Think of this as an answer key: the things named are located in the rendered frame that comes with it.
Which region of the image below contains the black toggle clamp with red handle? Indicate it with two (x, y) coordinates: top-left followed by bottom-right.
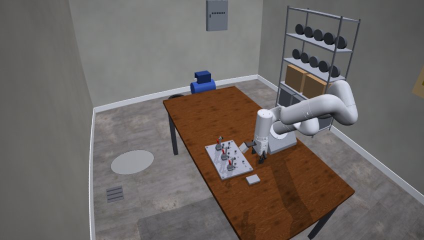
(226, 157), (236, 171)

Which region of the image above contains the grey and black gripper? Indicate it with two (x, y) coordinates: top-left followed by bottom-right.
(251, 137), (268, 164)

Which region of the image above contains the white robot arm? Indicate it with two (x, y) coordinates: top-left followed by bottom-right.
(254, 80), (358, 141)

